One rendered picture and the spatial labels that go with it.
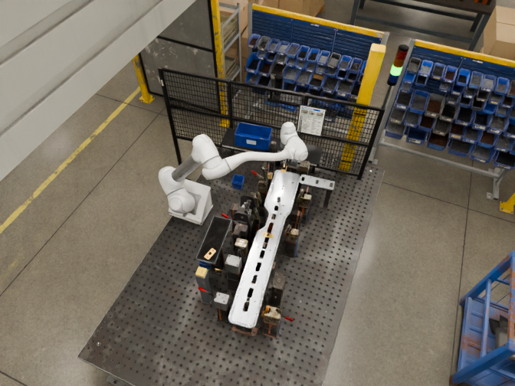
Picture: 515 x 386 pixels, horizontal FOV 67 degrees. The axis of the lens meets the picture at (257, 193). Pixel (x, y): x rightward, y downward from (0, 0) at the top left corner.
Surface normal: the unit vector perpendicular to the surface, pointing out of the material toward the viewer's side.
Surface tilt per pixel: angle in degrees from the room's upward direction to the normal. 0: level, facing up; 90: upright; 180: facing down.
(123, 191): 0
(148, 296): 0
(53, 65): 90
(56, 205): 0
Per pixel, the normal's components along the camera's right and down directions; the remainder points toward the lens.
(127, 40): 0.92, 0.31
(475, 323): 0.01, -0.62
